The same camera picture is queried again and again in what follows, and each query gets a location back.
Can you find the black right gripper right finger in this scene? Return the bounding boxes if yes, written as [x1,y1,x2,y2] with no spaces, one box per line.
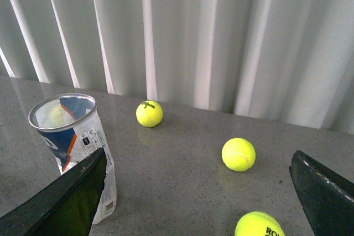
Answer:
[289,150,353,235]

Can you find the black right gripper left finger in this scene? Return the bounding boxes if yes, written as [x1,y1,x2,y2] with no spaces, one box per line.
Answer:
[1,148,107,235]

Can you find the clear Wilson tennis ball can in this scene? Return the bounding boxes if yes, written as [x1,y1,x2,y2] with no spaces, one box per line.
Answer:
[28,93,117,224]

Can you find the yellow Roland Garros tennis ball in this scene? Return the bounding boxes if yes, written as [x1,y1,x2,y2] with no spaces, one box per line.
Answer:
[235,211,285,236]

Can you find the near yellow Wilson tennis ball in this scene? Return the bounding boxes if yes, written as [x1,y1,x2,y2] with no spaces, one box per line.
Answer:
[49,106,66,127]

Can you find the yellow wilson tennis ball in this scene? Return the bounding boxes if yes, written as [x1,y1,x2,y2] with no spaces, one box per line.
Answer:
[136,101,163,128]
[49,106,66,127]

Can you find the middle yellow tennis ball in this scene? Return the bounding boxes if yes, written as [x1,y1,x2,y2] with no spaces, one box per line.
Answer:
[221,138,256,172]

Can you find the far yellow Wilson tennis ball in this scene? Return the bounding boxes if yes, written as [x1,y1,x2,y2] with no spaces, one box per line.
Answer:
[136,101,163,128]

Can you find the white pleated curtain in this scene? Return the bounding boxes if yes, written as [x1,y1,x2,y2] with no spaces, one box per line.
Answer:
[1,0,353,134]

